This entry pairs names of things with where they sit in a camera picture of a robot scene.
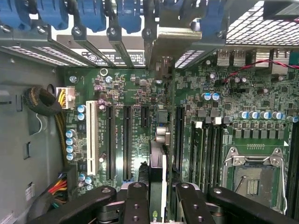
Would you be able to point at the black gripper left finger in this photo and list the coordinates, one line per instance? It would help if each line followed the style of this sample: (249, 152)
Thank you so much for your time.
(136, 205)

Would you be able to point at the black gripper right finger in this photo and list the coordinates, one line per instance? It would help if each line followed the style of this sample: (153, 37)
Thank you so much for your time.
(194, 207)

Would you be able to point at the green motherboard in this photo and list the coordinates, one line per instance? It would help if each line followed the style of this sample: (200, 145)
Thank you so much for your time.
(137, 144)

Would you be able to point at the CPU socket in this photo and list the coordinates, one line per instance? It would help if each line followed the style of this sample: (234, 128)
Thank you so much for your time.
(257, 182)

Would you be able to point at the white PCI expansion slot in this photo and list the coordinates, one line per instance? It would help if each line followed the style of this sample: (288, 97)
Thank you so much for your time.
(91, 140)

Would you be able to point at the short PCIe expansion slot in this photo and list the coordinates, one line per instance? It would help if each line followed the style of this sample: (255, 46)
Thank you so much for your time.
(145, 116)

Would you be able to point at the white power connector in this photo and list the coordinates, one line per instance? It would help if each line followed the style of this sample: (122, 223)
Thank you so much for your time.
(67, 98)

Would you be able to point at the dark metal slot cover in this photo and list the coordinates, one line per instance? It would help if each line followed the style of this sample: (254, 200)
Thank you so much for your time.
(121, 54)
(93, 54)

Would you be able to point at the silver rear port block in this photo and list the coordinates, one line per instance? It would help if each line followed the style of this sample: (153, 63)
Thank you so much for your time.
(262, 58)
(280, 60)
(231, 58)

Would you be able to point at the teal rear port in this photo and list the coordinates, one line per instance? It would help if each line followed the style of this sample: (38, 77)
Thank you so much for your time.
(294, 58)

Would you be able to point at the black and silver PC case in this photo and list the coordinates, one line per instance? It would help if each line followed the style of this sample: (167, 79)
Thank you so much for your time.
(252, 30)

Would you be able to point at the blue card retention clip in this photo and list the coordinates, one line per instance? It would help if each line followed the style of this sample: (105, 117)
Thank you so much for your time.
(92, 16)
(211, 21)
(11, 11)
(129, 18)
(53, 14)

